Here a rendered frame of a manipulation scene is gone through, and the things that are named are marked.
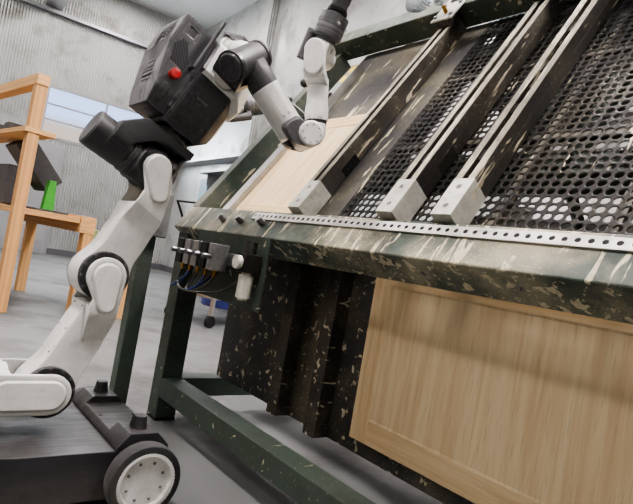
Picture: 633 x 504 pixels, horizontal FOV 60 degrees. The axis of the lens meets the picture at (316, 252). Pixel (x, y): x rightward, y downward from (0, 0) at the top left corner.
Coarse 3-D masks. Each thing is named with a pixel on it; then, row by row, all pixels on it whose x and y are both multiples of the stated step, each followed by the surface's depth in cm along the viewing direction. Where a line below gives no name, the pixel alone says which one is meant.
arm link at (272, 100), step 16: (256, 96) 161; (272, 96) 160; (272, 112) 161; (288, 112) 162; (272, 128) 165; (288, 128) 161; (304, 128) 161; (320, 128) 163; (288, 144) 169; (304, 144) 162
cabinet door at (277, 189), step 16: (336, 128) 217; (352, 128) 209; (320, 144) 215; (336, 144) 206; (288, 160) 222; (304, 160) 213; (320, 160) 204; (272, 176) 219; (288, 176) 210; (304, 176) 202; (256, 192) 216; (272, 192) 208; (288, 192) 200; (240, 208) 214; (256, 208) 205; (272, 208) 197; (288, 208) 190
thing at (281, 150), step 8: (352, 72) 247; (360, 72) 250; (344, 80) 245; (352, 80) 248; (336, 88) 243; (344, 88) 245; (336, 96) 243; (328, 104) 241; (280, 152) 227; (272, 160) 225; (264, 168) 224; (256, 176) 222; (248, 184) 221; (256, 184) 222; (240, 192) 220; (248, 192) 220; (232, 200) 219; (240, 200) 218; (224, 208) 217; (232, 208) 216
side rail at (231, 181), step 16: (336, 64) 272; (336, 80) 272; (304, 96) 261; (304, 112) 262; (256, 144) 248; (272, 144) 253; (240, 160) 244; (256, 160) 248; (224, 176) 241; (240, 176) 244; (208, 192) 238; (224, 192) 240
